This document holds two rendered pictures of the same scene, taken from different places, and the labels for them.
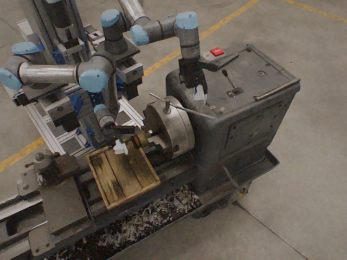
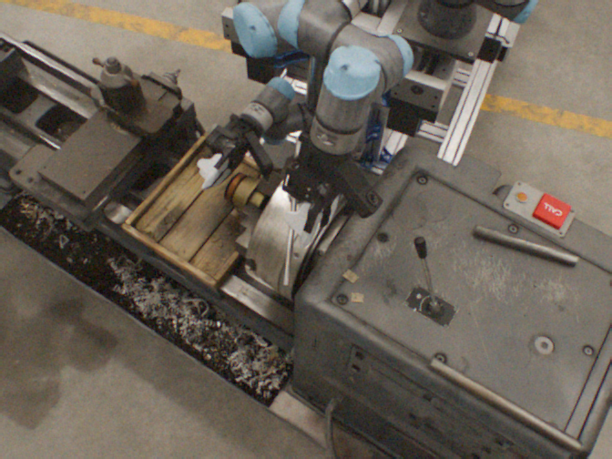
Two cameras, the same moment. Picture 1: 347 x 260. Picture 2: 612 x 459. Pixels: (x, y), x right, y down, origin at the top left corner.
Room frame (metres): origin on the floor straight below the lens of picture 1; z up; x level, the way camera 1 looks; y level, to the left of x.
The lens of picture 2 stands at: (0.52, -0.57, 2.38)
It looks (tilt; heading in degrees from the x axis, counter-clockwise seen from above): 62 degrees down; 59
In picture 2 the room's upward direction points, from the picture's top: 3 degrees clockwise
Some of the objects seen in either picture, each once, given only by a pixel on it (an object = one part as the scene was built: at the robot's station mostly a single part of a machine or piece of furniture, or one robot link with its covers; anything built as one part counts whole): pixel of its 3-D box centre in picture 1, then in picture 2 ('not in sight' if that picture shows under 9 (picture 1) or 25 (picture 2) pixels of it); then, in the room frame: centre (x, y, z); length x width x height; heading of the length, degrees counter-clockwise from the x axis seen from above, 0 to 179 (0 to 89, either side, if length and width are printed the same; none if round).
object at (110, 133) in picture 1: (111, 134); (233, 140); (0.83, 0.33, 1.08); 0.12 x 0.09 x 0.08; 29
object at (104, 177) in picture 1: (122, 169); (210, 207); (0.72, 0.29, 0.89); 0.36 x 0.30 x 0.04; 29
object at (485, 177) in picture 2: not in sight; (474, 178); (1.19, -0.11, 1.24); 0.09 x 0.08 x 0.03; 119
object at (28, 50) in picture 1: (27, 56); not in sight; (1.15, 0.76, 1.33); 0.13 x 0.12 x 0.14; 172
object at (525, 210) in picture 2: (213, 57); (535, 214); (1.26, -0.23, 1.23); 0.13 x 0.08 x 0.05; 119
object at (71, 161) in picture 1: (58, 171); (136, 112); (0.65, 0.58, 0.99); 0.20 x 0.10 x 0.05; 119
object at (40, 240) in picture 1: (53, 200); (104, 140); (0.55, 0.62, 0.90); 0.47 x 0.30 x 0.06; 29
